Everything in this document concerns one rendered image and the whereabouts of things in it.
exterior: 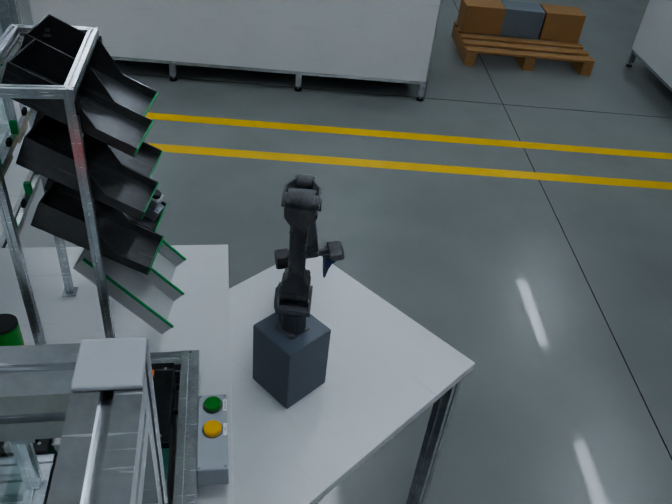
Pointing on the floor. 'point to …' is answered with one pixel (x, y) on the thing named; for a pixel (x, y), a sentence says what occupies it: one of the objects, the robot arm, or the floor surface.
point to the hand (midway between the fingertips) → (310, 268)
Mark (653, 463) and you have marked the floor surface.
